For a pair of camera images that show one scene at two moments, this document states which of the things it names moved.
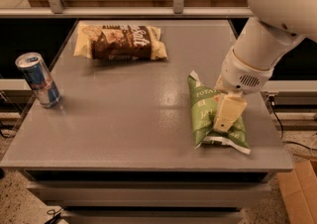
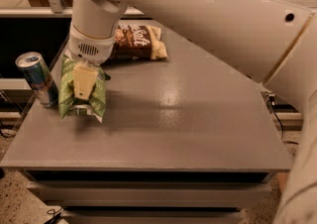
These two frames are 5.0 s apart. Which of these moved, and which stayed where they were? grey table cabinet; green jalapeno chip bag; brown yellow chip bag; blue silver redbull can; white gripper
Moved: green jalapeno chip bag; white gripper
Stayed: grey table cabinet; brown yellow chip bag; blue silver redbull can
